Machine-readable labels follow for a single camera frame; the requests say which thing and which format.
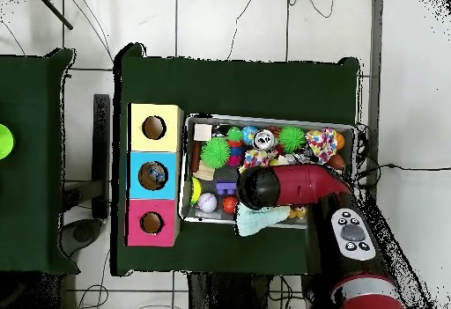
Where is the small polka dot cloth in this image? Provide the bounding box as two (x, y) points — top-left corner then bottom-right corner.
(239, 148), (279, 173)

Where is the mint green waffle cloth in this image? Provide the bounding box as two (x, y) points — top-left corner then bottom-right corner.
(233, 202), (292, 238)

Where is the wooden box with three holes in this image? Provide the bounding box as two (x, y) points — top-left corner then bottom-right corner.
(124, 102), (185, 247)

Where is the plain wooden block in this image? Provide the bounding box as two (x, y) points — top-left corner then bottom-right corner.
(193, 122), (213, 142)

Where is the crushed silver can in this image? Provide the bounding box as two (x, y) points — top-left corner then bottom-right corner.
(252, 129), (276, 151)

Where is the large green spiky ball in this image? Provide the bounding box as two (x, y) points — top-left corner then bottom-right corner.
(277, 125), (307, 154)

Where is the dark green tablecloth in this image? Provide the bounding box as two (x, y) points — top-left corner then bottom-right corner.
(111, 42), (361, 276)
(0, 48), (79, 275)

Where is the large polka dot cloth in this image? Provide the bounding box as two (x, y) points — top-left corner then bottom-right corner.
(305, 127), (338, 166)

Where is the black monitor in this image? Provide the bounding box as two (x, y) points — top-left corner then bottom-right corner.
(92, 93), (111, 218)

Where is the grey stand base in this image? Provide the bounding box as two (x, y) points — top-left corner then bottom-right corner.
(60, 217), (104, 258)

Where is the bright green round lid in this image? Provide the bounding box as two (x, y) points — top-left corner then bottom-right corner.
(0, 123), (15, 160)

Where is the black rod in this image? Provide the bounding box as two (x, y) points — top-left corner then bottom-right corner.
(36, 0), (74, 31)

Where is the silver wire mesh bin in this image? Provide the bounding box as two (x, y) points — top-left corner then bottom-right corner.
(178, 112), (357, 232)

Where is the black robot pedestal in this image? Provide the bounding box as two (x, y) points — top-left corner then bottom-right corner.
(186, 271), (272, 309)

